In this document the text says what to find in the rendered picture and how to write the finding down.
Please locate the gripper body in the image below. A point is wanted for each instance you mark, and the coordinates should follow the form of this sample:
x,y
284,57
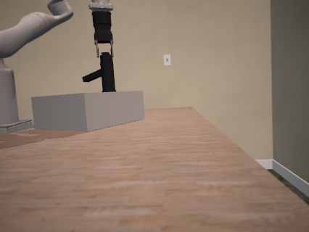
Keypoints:
x,y
101,20

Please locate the black mixer tap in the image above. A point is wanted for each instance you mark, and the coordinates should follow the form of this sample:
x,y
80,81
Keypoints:
x,y
106,72

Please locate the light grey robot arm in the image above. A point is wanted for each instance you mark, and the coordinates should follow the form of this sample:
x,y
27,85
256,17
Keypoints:
x,y
12,40

